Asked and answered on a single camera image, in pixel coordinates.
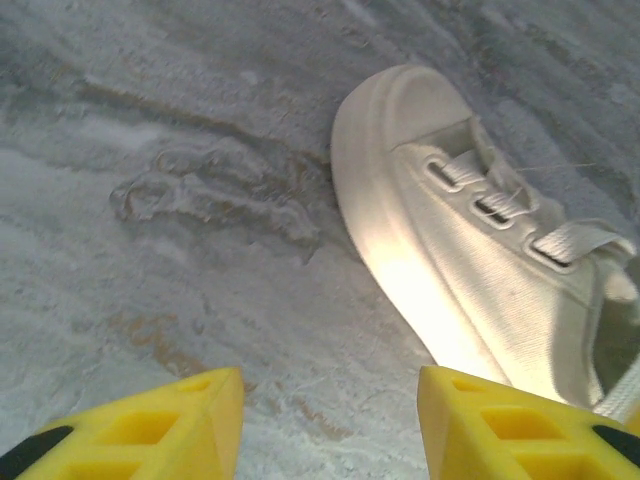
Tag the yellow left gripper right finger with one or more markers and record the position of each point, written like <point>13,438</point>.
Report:
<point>465,430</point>

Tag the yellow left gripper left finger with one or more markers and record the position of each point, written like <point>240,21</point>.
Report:
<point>150,440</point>

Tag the white shoelace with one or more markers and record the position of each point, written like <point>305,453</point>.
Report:
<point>575,240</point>

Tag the white canvas shoe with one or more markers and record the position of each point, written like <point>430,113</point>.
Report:
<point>450,240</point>

